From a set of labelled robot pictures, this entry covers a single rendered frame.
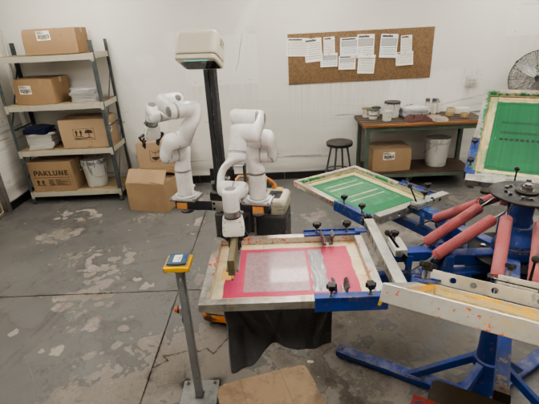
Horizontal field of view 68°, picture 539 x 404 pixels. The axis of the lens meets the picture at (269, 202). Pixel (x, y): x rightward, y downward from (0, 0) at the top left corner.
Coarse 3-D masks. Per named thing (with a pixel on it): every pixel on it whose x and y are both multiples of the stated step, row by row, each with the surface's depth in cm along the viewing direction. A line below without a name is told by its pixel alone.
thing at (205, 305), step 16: (224, 240) 216; (256, 240) 216; (272, 240) 216; (288, 240) 216; (304, 240) 216; (320, 240) 216; (336, 240) 216; (368, 256) 195; (208, 272) 189; (368, 272) 184; (208, 288) 177; (208, 304) 167; (224, 304) 166; (240, 304) 166; (256, 304) 166; (272, 304) 166; (288, 304) 166; (304, 304) 166
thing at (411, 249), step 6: (408, 246) 192; (414, 246) 191; (420, 246) 191; (408, 252) 187; (414, 252) 187; (420, 252) 186; (426, 252) 186; (396, 258) 188; (414, 258) 188; (420, 258) 188; (426, 258) 188
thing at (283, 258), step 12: (252, 252) 210; (264, 252) 209; (276, 252) 208; (288, 252) 208; (300, 252) 207; (324, 252) 206; (336, 252) 206; (240, 264) 200; (252, 264) 200; (264, 264) 199; (276, 264) 199; (288, 264) 198; (300, 264) 198; (324, 264) 197; (336, 264) 196; (348, 264) 196
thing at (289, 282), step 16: (240, 272) 194; (256, 272) 193; (272, 272) 192; (288, 272) 192; (304, 272) 191; (336, 272) 190; (352, 272) 189; (224, 288) 182; (240, 288) 182; (256, 288) 181; (272, 288) 181; (288, 288) 180; (304, 288) 179; (352, 288) 178
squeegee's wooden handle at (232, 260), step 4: (232, 240) 183; (236, 240) 183; (232, 244) 180; (236, 244) 181; (232, 248) 177; (236, 248) 179; (232, 252) 174; (236, 252) 178; (228, 256) 172; (232, 256) 172; (236, 256) 177; (228, 260) 169; (232, 260) 169; (236, 260) 177; (228, 264) 169; (232, 264) 169; (236, 264) 176; (228, 268) 170; (232, 268) 170; (228, 272) 171; (232, 272) 170
